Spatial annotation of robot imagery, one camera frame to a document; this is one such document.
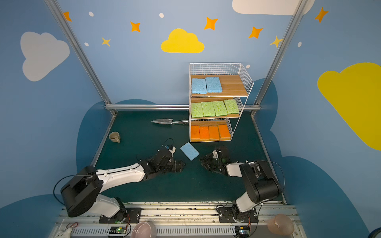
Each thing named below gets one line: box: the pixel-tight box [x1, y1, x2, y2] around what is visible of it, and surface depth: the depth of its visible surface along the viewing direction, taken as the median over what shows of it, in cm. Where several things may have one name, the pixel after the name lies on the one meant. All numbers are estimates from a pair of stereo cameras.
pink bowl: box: [130, 221, 158, 238], surface depth 71 cm
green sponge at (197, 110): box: [191, 102, 204, 119], surface depth 88 cm
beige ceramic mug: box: [108, 131, 121, 144], surface depth 103 cm
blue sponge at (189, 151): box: [179, 141, 200, 162], surface depth 100 cm
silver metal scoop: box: [151, 118, 190, 125], surface depth 117 cm
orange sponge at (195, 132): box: [190, 125, 200, 139], surface depth 107 cm
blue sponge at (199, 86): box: [191, 78, 207, 94], surface depth 76 cm
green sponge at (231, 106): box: [223, 99, 240, 115], surface depth 90 cm
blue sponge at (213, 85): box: [205, 77, 223, 93], surface depth 77 cm
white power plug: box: [55, 227, 73, 238], surface depth 69 cm
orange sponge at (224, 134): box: [218, 124, 231, 141], surface depth 107 cm
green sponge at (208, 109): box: [201, 101, 216, 117], surface depth 88 cm
